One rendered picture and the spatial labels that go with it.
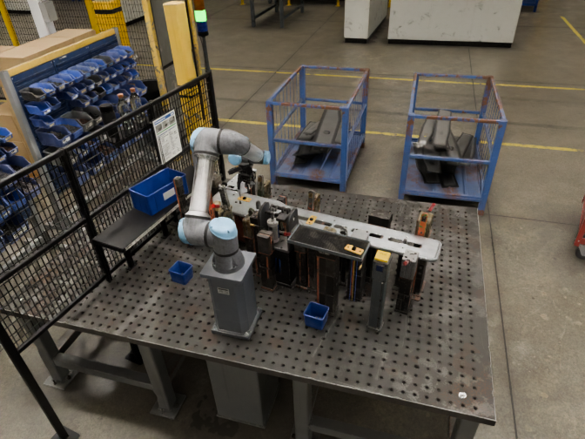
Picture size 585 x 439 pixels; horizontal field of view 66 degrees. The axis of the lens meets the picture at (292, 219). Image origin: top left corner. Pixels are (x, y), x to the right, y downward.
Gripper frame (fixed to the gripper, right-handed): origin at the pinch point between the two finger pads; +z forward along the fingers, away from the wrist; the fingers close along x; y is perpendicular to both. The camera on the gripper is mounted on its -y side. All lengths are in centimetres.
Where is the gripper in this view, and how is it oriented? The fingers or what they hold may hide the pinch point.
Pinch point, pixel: (243, 191)
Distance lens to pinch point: 271.9
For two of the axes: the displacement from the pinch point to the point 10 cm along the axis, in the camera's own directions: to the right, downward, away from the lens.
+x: 4.2, -5.3, 7.4
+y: 9.1, 2.3, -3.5
